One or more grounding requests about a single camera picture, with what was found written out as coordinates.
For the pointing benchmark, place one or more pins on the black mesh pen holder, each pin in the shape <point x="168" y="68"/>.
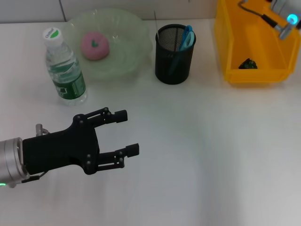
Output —
<point x="172" y="68"/>

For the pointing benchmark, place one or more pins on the blue scissors with sheath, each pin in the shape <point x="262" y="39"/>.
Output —
<point x="187" y="38"/>

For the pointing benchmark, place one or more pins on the yellow plastic bin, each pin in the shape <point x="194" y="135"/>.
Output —
<point x="256" y="75"/>

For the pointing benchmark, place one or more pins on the green glass fruit plate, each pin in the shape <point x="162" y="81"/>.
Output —
<point x="127" y="47"/>

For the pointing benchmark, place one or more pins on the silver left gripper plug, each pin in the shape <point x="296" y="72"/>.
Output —
<point x="39" y="129"/>

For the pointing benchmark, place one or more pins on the clear water bottle green label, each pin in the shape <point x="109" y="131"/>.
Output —
<point x="65" y="70"/>

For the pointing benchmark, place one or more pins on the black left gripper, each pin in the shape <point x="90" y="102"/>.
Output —
<point x="61" y="149"/>

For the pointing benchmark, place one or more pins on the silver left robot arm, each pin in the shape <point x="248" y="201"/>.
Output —
<point x="10" y="160"/>

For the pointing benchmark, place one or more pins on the pink peach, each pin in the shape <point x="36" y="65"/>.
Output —
<point x="94" y="47"/>

